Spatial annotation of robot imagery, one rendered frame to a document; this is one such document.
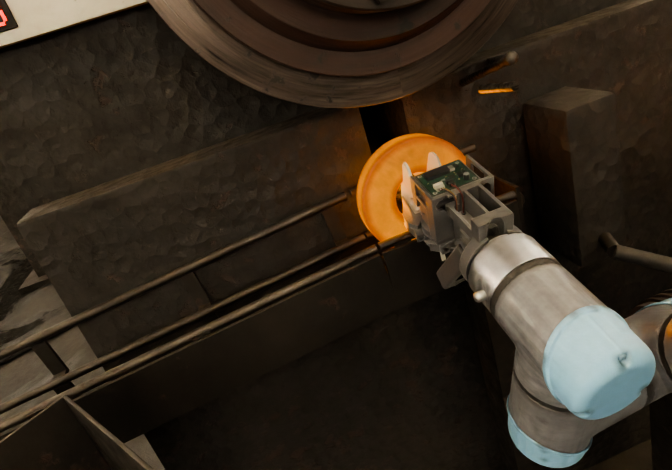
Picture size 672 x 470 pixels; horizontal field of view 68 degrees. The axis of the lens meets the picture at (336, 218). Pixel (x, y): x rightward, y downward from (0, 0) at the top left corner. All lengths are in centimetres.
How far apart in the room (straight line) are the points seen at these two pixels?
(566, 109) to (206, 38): 44
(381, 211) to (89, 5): 42
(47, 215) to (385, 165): 42
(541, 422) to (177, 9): 50
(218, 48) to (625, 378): 45
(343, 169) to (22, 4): 42
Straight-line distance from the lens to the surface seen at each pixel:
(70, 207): 69
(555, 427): 49
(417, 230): 57
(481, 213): 49
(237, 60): 54
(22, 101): 73
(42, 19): 69
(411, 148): 63
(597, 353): 40
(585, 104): 71
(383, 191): 63
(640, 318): 57
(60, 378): 76
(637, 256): 75
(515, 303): 44
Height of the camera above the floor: 100
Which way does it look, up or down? 23 degrees down
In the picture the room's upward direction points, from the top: 18 degrees counter-clockwise
